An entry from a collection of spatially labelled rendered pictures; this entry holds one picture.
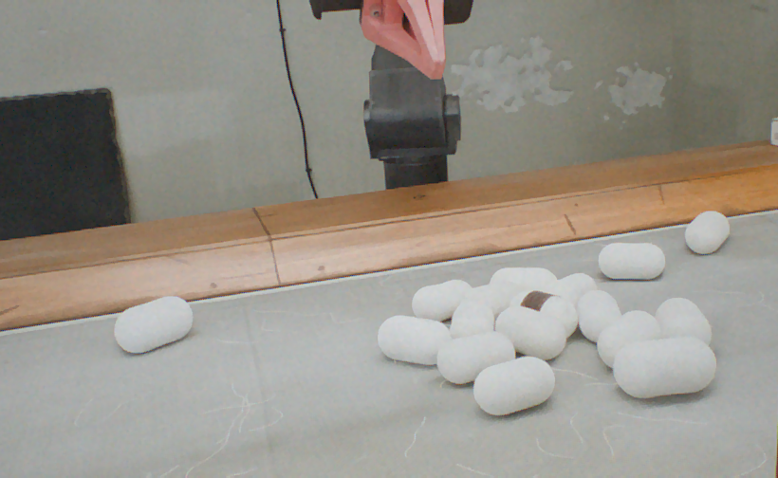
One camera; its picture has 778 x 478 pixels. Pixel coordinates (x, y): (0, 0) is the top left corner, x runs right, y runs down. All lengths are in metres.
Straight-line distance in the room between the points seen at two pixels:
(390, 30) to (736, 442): 0.32
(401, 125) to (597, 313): 0.44
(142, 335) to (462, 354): 0.15
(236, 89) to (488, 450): 2.14
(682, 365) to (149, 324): 0.23
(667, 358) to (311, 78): 2.13
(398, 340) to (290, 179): 2.09
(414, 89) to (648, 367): 0.51
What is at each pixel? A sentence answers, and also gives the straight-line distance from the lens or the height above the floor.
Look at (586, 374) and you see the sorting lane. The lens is 0.35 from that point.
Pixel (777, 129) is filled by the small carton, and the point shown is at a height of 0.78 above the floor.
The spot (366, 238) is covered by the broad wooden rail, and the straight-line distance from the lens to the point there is 0.49.
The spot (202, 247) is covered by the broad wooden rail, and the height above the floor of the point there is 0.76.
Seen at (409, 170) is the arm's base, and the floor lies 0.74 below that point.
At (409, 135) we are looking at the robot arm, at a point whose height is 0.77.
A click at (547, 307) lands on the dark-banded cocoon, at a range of 0.37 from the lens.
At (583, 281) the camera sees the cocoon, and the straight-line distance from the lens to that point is 0.40.
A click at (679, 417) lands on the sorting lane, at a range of 0.32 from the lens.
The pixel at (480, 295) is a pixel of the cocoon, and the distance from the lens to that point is 0.39.
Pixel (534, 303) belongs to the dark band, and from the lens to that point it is 0.37.
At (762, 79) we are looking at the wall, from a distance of 2.41.
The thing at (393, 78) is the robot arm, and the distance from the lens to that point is 0.79.
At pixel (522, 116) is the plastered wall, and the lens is 2.57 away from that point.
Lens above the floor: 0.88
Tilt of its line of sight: 15 degrees down
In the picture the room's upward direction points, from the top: 5 degrees counter-clockwise
